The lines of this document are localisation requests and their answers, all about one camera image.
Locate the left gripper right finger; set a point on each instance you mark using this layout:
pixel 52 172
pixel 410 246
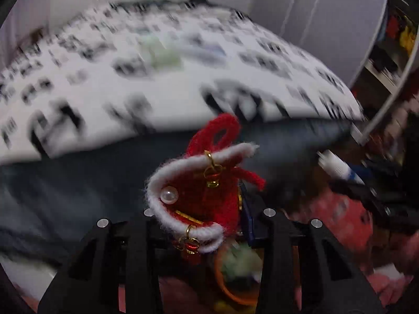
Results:
pixel 306 269

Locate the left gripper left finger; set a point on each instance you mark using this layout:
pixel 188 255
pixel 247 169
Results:
pixel 108 258

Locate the red knitted santa pouch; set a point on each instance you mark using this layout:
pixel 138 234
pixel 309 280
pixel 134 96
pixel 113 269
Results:
pixel 196 197

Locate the orange trash bin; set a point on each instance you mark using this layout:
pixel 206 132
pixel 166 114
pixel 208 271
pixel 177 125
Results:
pixel 238 271

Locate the dark bed sheet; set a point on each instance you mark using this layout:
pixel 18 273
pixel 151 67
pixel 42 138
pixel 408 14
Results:
pixel 47 206

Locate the white blue tube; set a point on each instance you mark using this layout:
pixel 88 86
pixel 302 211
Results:
pixel 337 168

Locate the white blanket with black logos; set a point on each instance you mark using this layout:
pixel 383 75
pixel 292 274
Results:
pixel 119 70

